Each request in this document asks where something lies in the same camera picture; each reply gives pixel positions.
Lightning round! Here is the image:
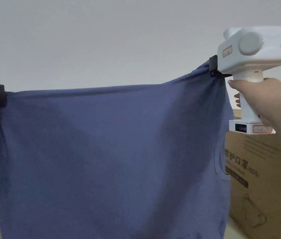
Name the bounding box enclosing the dark blue shirt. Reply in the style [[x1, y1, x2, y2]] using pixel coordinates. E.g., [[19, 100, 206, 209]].
[[0, 61, 236, 239]]

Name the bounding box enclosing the person's right hand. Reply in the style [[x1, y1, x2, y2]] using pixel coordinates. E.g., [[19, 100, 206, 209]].
[[227, 77, 281, 128]]

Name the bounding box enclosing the brown printed cardboard carton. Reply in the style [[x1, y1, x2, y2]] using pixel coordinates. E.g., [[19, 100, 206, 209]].
[[223, 108, 281, 239]]

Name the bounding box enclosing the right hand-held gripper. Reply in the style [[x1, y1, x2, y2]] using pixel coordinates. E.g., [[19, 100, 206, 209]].
[[209, 25, 281, 135]]

